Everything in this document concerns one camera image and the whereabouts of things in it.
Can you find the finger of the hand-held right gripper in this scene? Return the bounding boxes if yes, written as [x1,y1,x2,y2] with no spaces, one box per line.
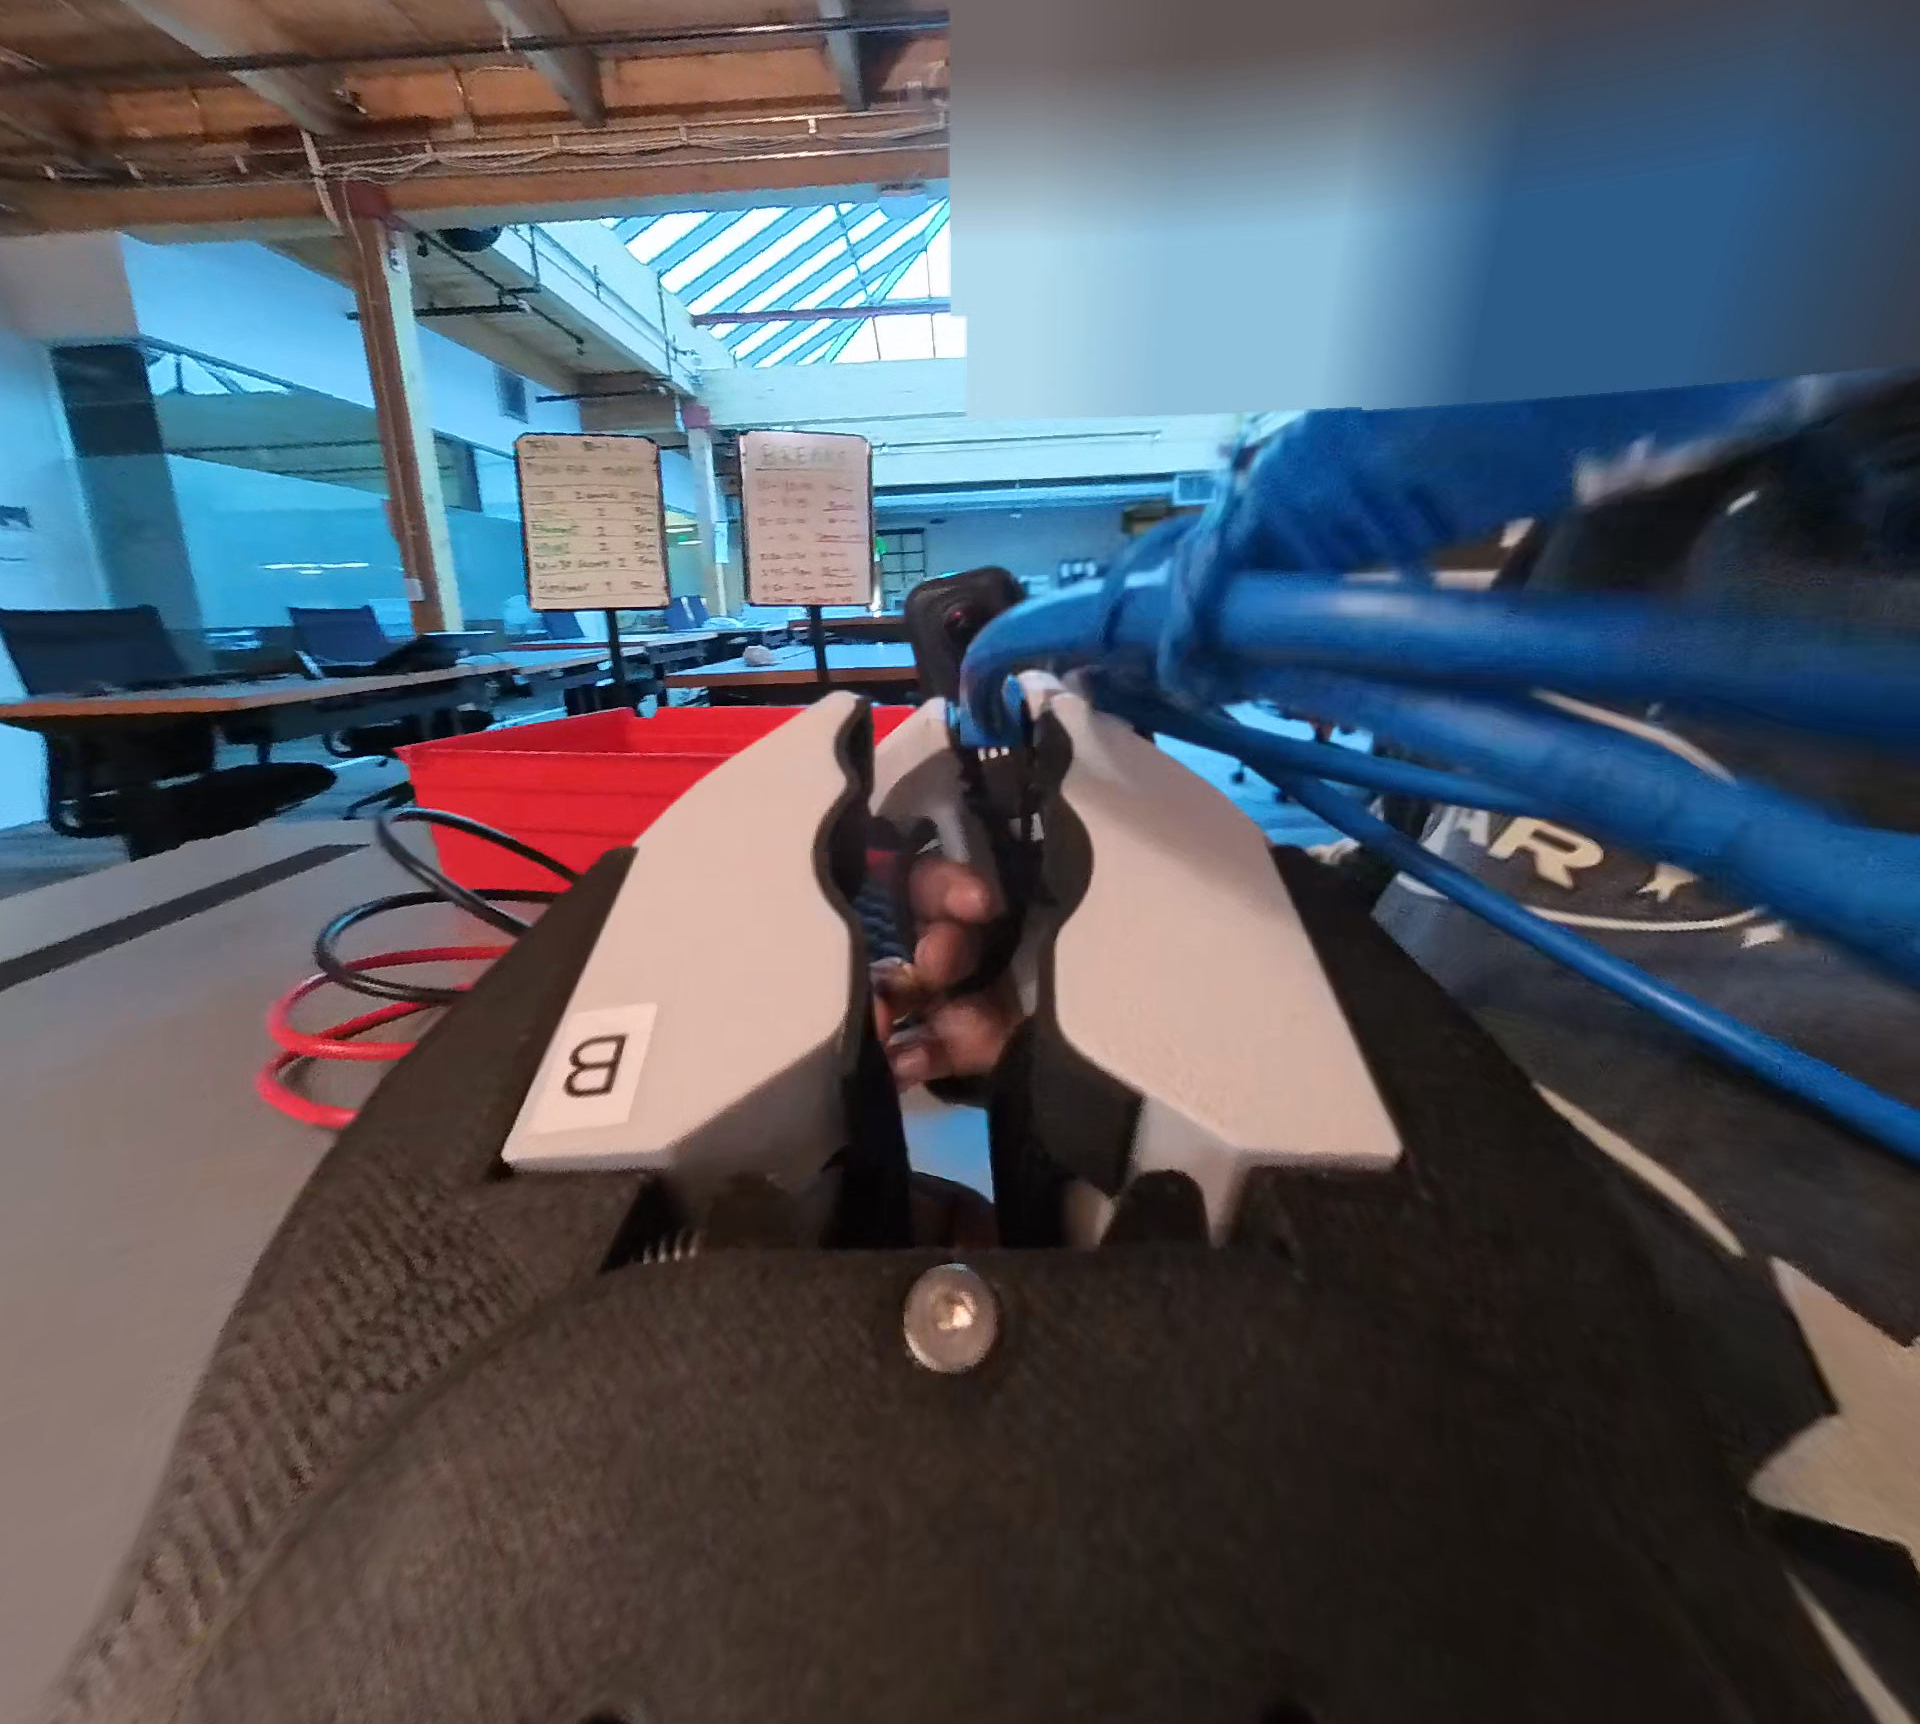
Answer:
[874,703,969,855]

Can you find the person's dark printed shirt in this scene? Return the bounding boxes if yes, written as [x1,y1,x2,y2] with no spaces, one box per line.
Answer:
[1320,688,1920,1724]

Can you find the wooden support post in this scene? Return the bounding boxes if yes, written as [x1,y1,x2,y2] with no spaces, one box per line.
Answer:
[348,216,451,634]

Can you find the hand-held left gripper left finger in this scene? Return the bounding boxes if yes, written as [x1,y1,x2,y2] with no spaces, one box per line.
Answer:
[497,692,879,1194]

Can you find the handwritten breaks whiteboard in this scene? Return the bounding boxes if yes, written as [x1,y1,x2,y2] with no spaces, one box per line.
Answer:
[734,427,876,688]

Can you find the handwritten list whiteboard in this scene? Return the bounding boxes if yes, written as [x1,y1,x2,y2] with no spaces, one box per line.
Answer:
[514,429,670,713]

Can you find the person's right hand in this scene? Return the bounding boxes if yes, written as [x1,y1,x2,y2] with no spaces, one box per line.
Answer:
[870,854,1009,1099]

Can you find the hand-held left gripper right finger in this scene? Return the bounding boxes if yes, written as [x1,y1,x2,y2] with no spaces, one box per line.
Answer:
[1032,692,1403,1243]

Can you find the black office chair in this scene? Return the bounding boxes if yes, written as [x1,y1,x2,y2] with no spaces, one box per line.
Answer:
[0,601,339,855]
[284,601,399,680]

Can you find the red plastic bin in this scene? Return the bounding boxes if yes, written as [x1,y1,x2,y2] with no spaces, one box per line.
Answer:
[396,703,917,893]

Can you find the black ethernet cable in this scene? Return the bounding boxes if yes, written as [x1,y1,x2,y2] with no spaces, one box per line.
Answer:
[313,808,579,1006]

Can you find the blue ethernet cable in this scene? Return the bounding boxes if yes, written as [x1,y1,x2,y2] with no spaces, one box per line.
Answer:
[956,369,1920,1173]

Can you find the red ethernet cable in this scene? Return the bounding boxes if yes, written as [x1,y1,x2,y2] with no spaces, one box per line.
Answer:
[257,946,511,1129]

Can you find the wooden office desk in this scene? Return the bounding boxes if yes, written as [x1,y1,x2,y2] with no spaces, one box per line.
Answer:
[0,665,511,855]

